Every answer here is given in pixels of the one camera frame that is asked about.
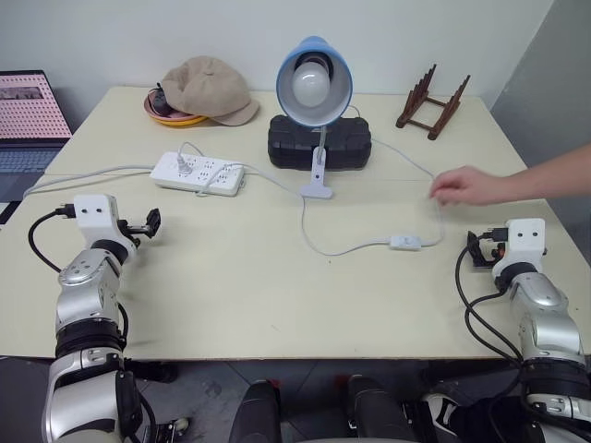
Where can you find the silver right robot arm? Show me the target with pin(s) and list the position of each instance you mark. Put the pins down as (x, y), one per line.
(545, 314)

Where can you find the person's bare hand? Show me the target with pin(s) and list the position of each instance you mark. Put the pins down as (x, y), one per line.
(471, 184)

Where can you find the yellow plate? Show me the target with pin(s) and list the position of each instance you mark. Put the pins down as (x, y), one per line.
(180, 123)

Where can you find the blue desk lamp white clip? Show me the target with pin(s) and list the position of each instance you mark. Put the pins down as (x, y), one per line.
(318, 51)

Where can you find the white inline cord switch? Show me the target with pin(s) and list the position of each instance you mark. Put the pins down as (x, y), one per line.
(406, 242)

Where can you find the dark rounded shape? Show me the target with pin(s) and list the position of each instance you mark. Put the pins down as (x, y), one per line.
(374, 406)
(256, 410)

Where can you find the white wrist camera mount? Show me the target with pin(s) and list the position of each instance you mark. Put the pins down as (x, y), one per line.
(524, 240)
(94, 217)

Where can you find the laptop with pink screen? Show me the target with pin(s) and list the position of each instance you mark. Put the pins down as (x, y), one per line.
(27, 106)

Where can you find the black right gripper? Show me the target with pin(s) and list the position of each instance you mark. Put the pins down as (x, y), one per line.
(496, 247)

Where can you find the white plug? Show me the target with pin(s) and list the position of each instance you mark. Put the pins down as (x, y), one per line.
(182, 165)

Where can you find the beige flat cap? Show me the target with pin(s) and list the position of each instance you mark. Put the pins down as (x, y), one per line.
(212, 87)

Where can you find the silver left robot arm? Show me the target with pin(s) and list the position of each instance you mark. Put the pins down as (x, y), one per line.
(83, 295)

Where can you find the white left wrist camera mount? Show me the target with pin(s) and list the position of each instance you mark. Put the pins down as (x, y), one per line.
(94, 217)

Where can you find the white light bulb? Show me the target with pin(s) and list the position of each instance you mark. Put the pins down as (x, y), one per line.
(310, 85)

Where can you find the white power strip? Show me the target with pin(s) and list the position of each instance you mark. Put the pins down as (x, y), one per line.
(203, 174)

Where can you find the small black item under cap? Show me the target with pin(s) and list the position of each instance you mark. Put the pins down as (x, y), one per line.
(160, 99)

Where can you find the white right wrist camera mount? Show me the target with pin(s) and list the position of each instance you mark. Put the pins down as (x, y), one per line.
(524, 240)

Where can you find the person's bare forearm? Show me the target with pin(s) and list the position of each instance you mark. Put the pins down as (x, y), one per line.
(549, 173)

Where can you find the black plastic case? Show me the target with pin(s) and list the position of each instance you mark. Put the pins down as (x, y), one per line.
(346, 143)

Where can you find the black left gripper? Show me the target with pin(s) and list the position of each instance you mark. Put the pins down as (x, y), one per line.
(131, 233)

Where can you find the brown wooden rack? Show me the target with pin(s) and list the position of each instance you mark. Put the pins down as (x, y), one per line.
(436, 108)

